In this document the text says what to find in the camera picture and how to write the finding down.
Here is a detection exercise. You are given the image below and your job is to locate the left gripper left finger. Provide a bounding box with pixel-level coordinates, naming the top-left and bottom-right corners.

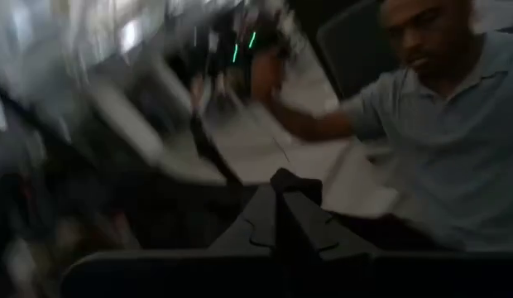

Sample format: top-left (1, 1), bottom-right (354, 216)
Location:
top-left (209, 185), bottom-right (279, 254)

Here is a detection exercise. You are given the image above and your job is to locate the person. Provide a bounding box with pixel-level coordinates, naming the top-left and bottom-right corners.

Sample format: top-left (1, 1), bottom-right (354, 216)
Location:
top-left (252, 0), bottom-right (513, 253)

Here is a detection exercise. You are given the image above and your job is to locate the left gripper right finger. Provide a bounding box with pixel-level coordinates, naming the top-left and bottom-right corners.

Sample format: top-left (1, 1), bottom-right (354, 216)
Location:
top-left (276, 189), bottom-right (378, 261)

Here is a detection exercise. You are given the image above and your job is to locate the person's hand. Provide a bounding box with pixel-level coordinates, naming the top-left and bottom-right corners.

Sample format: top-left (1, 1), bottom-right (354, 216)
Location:
top-left (250, 48), bottom-right (287, 104)

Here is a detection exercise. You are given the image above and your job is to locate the black office chair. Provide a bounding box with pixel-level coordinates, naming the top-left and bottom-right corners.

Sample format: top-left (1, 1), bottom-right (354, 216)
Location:
top-left (316, 0), bottom-right (400, 101)

